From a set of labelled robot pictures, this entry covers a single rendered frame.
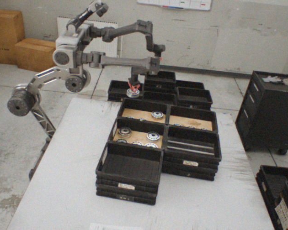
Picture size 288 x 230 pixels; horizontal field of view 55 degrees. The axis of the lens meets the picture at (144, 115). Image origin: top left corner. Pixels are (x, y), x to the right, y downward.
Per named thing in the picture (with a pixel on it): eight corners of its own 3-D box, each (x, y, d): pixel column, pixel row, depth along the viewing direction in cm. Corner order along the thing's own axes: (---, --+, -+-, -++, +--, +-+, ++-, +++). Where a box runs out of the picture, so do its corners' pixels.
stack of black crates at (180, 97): (172, 130, 338) (178, 99, 313) (171, 116, 363) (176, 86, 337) (204, 133, 339) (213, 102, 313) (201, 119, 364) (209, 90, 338)
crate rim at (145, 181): (94, 175, 169) (94, 172, 167) (106, 143, 193) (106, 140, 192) (159, 185, 166) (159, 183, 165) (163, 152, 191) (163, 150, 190)
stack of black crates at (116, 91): (106, 123, 337) (107, 91, 311) (110, 110, 361) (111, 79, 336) (139, 127, 337) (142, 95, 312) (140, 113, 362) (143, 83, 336)
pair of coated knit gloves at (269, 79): (263, 83, 306) (264, 80, 304) (258, 75, 321) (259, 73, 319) (285, 85, 306) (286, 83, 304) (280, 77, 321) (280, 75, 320)
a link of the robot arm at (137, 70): (152, 56, 172) (151, 73, 173) (161, 57, 174) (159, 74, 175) (130, 62, 212) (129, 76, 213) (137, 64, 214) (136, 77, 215)
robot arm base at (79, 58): (77, 63, 183) (76, 45, 176) (88, 64, 183) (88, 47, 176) (73, 68, 176) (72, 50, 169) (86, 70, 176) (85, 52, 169)
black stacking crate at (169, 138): (162, 162, 197) (163, 150, 190) (165, 136, 221) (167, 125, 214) (217, 172, 194) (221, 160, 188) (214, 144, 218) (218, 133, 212)
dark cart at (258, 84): (239, 153, 338) (265, 89, 286) (232, 130, 375) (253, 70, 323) (288, 158, 339) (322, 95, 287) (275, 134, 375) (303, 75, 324)
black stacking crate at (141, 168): (94, 185, 174) (94, 172, 168) (106, 153, 199) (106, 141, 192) (157, 196, 172) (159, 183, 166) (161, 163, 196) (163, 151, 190)
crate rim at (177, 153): (163, 152, 191) (163, 150, 190) (166, 127, 216) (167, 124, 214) (221, 162, 189) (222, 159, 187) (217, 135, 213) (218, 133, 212)
